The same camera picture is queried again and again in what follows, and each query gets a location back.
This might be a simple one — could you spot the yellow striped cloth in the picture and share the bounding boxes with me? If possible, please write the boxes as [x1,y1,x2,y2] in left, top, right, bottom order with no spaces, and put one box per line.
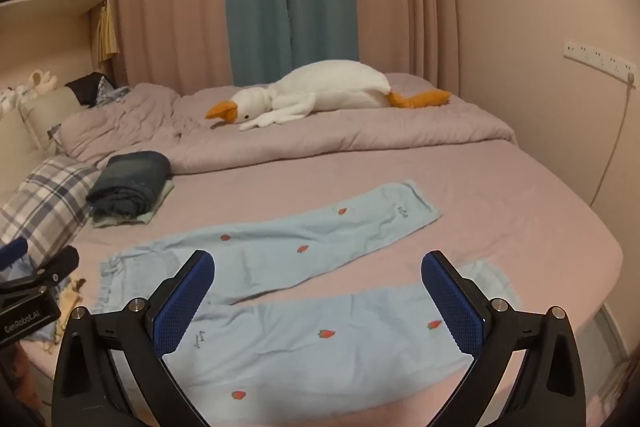
[95,4,120,62]

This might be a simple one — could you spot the white power strip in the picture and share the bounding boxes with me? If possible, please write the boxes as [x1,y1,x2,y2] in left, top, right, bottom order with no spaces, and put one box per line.
[564,39,638,86]

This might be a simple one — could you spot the blue patterned cloth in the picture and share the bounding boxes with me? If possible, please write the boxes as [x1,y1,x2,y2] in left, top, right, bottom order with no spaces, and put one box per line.
[95,76,132,108]

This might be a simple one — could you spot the light blue strawberry pants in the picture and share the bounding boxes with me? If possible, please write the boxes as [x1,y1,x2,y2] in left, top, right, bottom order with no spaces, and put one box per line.
[92,179,521,413]

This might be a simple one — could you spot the folded light green cloth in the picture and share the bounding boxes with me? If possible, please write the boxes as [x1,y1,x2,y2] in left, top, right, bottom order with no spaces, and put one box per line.
[91,179,176,229]

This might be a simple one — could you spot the yellow patterned cloth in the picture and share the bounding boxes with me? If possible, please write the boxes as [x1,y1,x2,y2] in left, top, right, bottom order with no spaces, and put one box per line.
[30,274,88,350]

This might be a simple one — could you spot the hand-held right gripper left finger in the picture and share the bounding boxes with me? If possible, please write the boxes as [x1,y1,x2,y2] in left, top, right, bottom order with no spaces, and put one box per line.
[52,249,216,427]

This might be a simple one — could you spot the bed with pink sheet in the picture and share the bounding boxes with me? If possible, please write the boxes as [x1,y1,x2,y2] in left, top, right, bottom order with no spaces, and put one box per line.
[20,142,623,427]

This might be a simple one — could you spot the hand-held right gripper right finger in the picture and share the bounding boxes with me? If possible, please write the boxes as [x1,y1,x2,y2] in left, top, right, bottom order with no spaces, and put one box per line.
[421,250,587,427]

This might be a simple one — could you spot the white power cable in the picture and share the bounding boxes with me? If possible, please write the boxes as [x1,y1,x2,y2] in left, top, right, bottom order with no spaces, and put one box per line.
[590,82,633,208]

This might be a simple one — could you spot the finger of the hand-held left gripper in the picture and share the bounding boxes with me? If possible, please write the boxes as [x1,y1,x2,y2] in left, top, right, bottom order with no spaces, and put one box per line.
[0,238,29,270]
[27,246,81,289]

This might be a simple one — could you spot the beige pillow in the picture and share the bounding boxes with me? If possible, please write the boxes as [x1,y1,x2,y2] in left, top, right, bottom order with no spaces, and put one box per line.
[0,86,83,208]

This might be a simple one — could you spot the small cream plush toy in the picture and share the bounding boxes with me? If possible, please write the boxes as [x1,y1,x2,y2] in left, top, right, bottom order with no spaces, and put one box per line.
[0,69,58,112]

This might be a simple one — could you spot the folded dark blue clothes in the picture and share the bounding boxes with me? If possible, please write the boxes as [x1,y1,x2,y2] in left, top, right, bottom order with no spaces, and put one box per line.
[85,151,172,216]

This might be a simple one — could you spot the pink quilt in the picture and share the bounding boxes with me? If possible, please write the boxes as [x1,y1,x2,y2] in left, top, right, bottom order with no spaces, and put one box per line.
[47,72,518,178]

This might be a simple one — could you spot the white goose plush toy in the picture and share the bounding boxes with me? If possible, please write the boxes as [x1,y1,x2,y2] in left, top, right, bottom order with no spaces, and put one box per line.
[205,61,452,132]

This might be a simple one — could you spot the black cloth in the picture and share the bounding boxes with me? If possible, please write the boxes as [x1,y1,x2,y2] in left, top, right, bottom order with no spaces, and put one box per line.
[64,73,108,108]

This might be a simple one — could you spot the plaid pillow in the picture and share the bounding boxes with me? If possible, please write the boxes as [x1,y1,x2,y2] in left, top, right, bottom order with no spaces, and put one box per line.
[0,155,103,265]

